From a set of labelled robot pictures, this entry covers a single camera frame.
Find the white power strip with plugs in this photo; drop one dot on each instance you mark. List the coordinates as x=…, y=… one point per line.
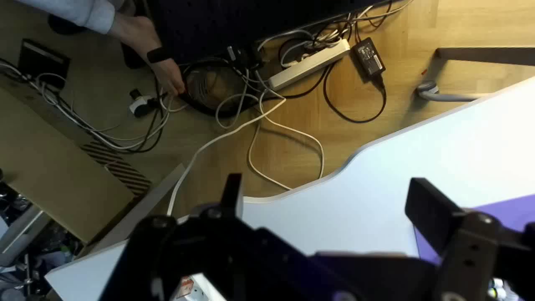
x=308, y=63

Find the purple mat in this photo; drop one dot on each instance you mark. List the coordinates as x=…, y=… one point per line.
x=502, y=218

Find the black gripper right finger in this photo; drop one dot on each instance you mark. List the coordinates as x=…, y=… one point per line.
x=432, y=210

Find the forearm in grey sleeve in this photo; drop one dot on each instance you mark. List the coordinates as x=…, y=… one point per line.
x=84, y=11

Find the black wrist watch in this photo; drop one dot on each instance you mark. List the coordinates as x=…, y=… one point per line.
x=158, y=54

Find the black power adapter brick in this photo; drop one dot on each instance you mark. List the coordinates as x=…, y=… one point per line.
x=368, y=58

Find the person's bare hand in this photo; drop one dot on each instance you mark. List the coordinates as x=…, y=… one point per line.
x=146, y=41

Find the beige cabinet with vent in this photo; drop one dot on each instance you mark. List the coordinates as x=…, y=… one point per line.
x=56, y=168

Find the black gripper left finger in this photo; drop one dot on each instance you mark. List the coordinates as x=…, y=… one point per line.
x=231, y=193

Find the black square floor box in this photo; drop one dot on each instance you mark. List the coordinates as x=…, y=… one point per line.
x=42, y=61

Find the grey metal chair leg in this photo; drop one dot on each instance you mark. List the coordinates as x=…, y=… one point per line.
x=440, y=95

